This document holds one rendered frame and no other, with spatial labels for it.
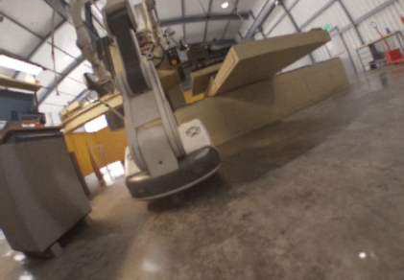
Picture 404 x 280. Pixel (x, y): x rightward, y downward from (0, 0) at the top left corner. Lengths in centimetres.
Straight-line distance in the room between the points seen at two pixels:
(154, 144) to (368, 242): 79
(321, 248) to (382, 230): 14
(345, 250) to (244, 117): 201
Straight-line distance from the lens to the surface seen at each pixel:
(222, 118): 214
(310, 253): 41
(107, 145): 510
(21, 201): 91
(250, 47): 113
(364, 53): 711
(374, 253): 41
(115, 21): 113
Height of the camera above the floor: 33
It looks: 2 degrees down
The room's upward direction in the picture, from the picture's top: 21 degrees counter-clockwise
